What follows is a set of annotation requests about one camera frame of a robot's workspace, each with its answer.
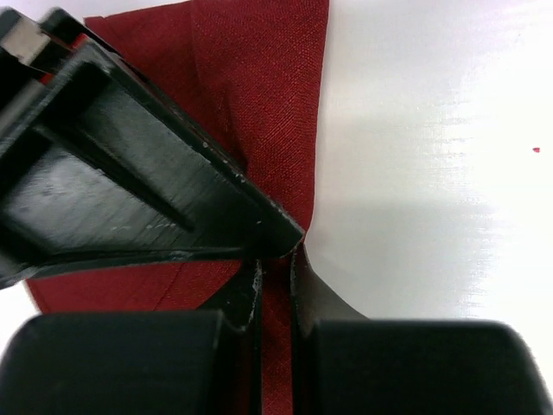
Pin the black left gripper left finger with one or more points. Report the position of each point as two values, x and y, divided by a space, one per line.
204 361

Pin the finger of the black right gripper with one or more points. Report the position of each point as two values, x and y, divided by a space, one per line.
100 169

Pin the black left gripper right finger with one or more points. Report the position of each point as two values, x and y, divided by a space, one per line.
346 363

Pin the dark red cloth napkin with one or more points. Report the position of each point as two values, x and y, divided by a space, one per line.
249 72

